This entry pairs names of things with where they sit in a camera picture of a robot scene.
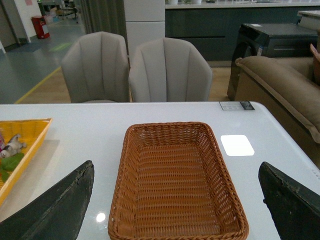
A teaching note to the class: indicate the small panda figurine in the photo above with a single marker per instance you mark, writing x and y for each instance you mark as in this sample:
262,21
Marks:
13,147

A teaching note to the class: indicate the brown wicker basket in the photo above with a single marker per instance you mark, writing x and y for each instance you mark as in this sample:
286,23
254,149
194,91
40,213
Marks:
173,184

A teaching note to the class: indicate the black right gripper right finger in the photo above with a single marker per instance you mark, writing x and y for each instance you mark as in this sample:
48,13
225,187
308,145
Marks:
294,208

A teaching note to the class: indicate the label sticker on table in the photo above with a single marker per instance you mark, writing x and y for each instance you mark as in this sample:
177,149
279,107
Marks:
236,105

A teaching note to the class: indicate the black cabinet appliance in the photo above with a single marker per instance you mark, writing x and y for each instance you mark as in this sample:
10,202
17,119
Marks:
273,40

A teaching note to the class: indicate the red bin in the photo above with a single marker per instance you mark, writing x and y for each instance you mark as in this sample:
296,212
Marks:
40,27

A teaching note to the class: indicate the pink labelled black jar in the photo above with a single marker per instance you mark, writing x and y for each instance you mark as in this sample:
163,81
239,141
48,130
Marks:
2,143

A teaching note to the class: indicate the left grey upholstered chair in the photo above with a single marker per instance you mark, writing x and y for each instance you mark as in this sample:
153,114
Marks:
96,69

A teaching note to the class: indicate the grey upholstered chair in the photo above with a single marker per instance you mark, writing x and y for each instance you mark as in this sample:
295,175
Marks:
96,69
169,70

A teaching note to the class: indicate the brown sofa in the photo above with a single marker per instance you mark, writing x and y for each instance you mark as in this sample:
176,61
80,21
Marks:
290,89

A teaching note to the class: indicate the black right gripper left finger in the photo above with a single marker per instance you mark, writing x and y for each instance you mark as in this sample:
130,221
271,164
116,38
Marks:
58,213

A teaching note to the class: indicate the right grey upholstered chair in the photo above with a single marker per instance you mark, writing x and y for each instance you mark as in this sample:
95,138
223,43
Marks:
169,70

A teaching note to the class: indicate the dark blue counter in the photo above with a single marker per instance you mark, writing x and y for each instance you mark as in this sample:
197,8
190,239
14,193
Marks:
213,27

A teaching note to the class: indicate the yellow woven basket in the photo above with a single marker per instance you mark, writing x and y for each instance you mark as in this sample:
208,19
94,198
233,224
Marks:
33,133

